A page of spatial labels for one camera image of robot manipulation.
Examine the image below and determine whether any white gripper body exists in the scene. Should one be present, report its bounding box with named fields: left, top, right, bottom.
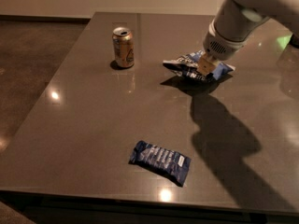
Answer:
left=203, top=20, right=249, bottom=61

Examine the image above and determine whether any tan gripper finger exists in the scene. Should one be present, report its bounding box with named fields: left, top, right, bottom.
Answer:
left=197, top=54, right=219, bottom=76

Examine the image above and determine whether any blue kettle chip bag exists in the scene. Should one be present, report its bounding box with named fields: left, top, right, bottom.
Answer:
left=163, top=50, right=235, bottom=83

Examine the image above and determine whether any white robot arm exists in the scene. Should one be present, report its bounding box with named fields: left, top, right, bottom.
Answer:
left=198, top=0, right=299, bottom=76

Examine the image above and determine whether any blue rxbar blueberry bar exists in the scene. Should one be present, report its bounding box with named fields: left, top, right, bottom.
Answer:
left=129, top=141, right=191, bottom=187

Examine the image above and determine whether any gold soda can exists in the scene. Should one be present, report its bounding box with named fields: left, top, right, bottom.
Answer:
left=112, top=27, right=135, bottom=68

